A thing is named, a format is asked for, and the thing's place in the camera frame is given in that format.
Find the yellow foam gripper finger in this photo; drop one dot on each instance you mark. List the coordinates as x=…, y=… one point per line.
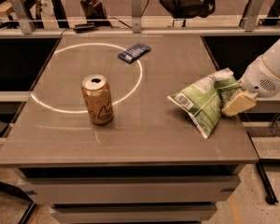
x=239, y=102

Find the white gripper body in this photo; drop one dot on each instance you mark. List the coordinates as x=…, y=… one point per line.
x=260, y=78

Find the green jalapeno chip bag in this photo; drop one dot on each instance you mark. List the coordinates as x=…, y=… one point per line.
x=204, y=99

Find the blue rxbar blueberry bar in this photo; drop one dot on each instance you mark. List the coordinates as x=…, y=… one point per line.
x=133, y=53

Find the black office chair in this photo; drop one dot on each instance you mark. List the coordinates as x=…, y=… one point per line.
x=188, y=9

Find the gold soda can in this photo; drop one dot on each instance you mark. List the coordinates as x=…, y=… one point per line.
x=97, y=98

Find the black device on ledge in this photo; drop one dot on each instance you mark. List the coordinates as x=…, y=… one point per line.
x=85, y=27

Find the grey table drawer cabinet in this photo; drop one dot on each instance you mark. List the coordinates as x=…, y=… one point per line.
x=141, y=199

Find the metal railing post right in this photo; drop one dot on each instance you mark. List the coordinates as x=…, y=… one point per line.
x=251, y=17

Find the metal railing post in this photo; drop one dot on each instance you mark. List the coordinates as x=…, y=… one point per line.
x=26, y=25
x=136, y=16
x=251, y=17

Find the metal railing post middle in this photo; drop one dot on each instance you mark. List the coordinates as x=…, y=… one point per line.
x=136, y=16

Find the metal railing post left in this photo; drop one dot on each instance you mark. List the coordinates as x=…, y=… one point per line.
x=26, y=25

